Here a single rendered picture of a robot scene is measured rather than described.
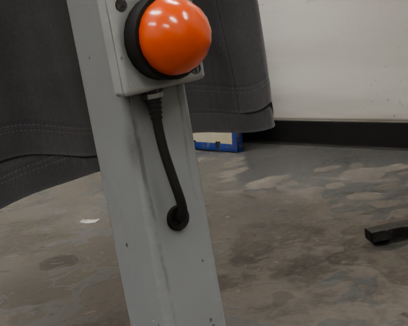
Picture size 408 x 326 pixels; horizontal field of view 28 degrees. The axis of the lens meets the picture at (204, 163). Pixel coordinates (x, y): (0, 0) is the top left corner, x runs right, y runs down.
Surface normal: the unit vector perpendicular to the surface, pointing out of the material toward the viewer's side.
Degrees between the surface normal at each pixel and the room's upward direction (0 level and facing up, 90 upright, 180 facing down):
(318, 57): 90
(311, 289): 0
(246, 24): 89
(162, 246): 90
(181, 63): 137
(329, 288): 0
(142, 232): 90
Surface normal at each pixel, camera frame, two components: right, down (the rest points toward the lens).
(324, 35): -0.78, 0.25
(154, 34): -0.47, 0.09
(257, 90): 0.42, 0.09
